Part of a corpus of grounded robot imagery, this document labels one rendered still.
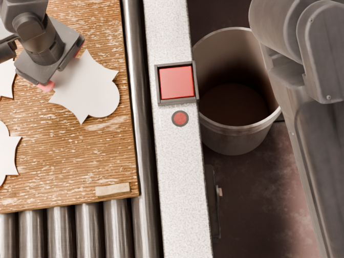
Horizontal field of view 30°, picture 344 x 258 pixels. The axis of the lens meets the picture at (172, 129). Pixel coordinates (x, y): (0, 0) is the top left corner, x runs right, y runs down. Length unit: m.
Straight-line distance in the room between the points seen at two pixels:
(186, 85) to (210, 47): 0.73
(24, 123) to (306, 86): 0.77
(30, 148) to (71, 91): 0.12
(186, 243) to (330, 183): 0.61
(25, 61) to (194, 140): 0.32
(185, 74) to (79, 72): 0.19
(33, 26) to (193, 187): 0.41
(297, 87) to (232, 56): 1.50
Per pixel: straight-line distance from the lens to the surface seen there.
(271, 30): 0.48
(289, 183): 2.07
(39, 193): 1.13
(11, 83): 1.20
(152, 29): 1.22
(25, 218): 1.15
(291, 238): 2.04
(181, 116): 1.15
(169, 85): 1.16
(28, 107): 1.18
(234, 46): 1.92
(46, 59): 1.03
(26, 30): 0.91
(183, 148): 1.14
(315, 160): 0.51
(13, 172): 1.15
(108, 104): 1.14
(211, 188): 1.21
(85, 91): 1.14
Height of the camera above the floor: 2.01
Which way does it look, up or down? 73 degrees down
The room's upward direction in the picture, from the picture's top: 11 degrees counter-clockwise
